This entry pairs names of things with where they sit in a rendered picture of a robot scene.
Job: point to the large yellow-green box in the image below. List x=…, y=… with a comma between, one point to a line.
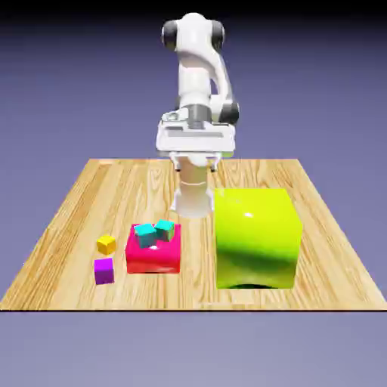
x=257, y=239

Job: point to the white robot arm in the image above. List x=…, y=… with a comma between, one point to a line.
x=193, y=75

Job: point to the small cyan cube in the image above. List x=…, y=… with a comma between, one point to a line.
x=165, y=229
x=145, y=235

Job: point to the small yellow cube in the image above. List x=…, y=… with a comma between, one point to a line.
x=106, y=244

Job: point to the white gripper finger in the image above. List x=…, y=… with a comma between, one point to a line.
x=176, y=163
x=214, y=163

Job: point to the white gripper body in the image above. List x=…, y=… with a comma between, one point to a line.
x=195, y=139

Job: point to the small purple cube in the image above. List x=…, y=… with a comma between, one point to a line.
x=103, y=270

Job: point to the large red box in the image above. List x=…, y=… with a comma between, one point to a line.
x=154, y=257

